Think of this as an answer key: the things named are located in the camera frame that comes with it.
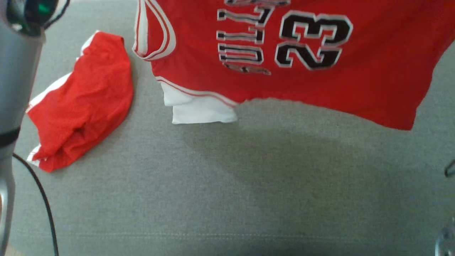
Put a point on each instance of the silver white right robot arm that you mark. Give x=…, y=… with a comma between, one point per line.
x=447, y=240

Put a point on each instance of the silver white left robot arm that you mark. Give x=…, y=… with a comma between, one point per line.
x=14, y=71

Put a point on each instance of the red shorts with white stripes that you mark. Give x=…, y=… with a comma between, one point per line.
x=89, y=103

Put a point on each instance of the red number 23 jersey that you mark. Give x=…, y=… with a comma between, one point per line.
x=373, y=85

